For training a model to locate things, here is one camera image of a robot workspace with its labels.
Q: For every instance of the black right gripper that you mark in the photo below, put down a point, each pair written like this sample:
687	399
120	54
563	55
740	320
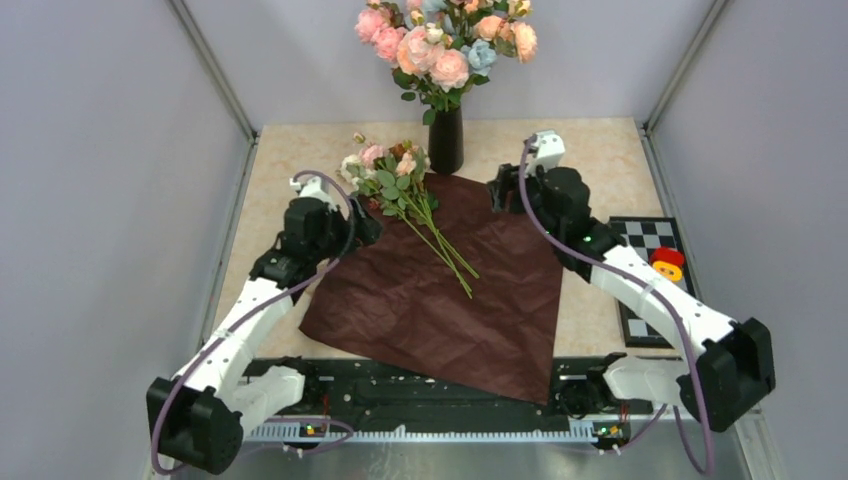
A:
506	181

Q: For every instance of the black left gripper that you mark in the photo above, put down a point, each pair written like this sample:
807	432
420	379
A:
367	229

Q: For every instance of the pink white rose stems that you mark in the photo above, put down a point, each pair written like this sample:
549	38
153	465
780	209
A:
392	178

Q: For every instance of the red paper bouquet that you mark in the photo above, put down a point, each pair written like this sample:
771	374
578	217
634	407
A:
398	303

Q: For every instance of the pink rose stem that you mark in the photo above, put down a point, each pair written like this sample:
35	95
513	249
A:
431	73

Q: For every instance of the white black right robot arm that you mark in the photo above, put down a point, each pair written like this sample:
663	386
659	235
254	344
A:
726	365

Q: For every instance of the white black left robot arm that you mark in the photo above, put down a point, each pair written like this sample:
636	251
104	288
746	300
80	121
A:
200	416

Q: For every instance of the black cylindrical vase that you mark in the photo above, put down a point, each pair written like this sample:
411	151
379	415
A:
446	142

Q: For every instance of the red yellow toy block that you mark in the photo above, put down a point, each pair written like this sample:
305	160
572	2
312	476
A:
668	262

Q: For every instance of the colourful artificial flower bunch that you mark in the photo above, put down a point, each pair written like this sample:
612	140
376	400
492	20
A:
484	31

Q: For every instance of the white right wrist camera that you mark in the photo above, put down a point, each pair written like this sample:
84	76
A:
545	149

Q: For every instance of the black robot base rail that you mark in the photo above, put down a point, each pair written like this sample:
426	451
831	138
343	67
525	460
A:
374	397

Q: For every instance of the white toothed cable duct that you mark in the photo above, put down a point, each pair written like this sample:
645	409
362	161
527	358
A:
580	431

